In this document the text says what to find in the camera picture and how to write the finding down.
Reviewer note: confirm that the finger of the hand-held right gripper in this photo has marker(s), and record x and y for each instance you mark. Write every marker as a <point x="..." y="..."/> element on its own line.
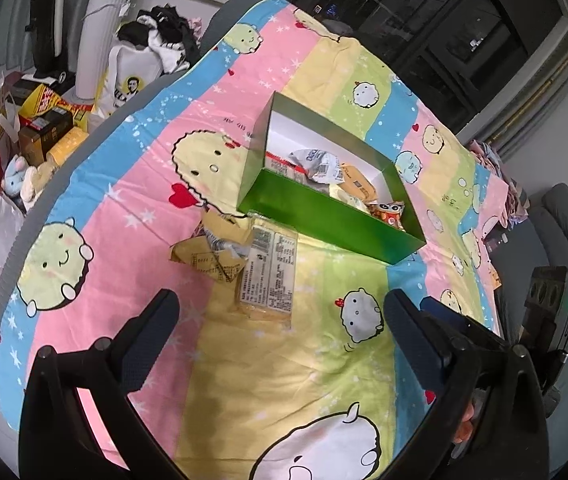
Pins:
<point x="438" y="310"/>

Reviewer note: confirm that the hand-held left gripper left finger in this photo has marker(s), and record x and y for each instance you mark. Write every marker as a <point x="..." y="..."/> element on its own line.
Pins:
<point x="144" y="350"/>

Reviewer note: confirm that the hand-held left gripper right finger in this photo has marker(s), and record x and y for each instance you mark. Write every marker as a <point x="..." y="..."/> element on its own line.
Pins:
<point x="413" y="345"/>

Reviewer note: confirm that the green cardboard box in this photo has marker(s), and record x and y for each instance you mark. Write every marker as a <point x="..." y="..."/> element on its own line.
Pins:
<point x="324" y="225"/>

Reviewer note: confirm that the pale yellow snack packet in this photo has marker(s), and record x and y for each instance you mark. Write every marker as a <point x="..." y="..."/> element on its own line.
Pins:
<point x="346" y="197"/>

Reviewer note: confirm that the tan biscuit pack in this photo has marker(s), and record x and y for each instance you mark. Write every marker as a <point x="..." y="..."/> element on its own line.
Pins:
<point x="269" y="270"/>

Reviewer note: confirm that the red and white snack packet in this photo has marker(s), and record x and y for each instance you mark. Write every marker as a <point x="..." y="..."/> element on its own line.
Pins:
<point x="279" y="160"/>

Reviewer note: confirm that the small dark device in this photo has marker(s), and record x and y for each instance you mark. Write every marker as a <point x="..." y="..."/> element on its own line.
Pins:
<point x="497" y="240"/>

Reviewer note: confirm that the grey sofa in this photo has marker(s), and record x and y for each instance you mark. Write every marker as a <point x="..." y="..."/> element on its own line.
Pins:
<point x="563" y="220"/>

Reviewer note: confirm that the gold yellow snack packet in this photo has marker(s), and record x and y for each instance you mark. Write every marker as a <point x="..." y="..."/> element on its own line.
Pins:
<point x="204" y="260"/>

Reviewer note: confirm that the orange owl print snack packet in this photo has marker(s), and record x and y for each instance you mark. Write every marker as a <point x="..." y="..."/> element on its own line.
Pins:
<point x="388" y="212"/>

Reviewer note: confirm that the printed cartoon blanket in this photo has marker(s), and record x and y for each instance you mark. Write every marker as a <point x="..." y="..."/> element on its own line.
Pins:
<point x="139" y="185"/>

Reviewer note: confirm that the blue plush toy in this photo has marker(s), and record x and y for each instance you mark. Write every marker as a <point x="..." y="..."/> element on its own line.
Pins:
<point x="16" y="175"/>

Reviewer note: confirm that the brown box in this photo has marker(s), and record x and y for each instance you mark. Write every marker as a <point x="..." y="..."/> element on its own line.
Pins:
<point x="44" y="135"/>

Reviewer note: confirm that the white tote bag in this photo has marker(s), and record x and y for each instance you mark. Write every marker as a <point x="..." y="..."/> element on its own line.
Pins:
<point x="129" y="77"/>

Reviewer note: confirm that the black and white clothes pile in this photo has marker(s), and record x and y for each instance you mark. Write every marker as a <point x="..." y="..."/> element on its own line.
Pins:
<point x="169" y="35"/>

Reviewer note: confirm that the black upright appliance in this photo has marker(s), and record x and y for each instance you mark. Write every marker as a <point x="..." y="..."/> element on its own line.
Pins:
<point x="46" y="20"/>

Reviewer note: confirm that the dark window frame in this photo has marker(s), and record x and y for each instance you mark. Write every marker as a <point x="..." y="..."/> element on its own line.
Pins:
<point x="463" y="35"/>

